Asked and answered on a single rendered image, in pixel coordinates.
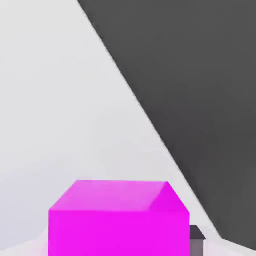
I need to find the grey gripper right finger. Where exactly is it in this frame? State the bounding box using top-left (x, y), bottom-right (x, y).
top-left (189, 224), bottom-right (256, 256)

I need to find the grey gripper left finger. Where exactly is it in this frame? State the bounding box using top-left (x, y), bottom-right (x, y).
top-left (0, 228), bottom-right (49, 256)

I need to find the small magenta cube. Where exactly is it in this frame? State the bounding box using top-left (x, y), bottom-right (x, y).
top-left (48, 179), bottom-right (191, 256)

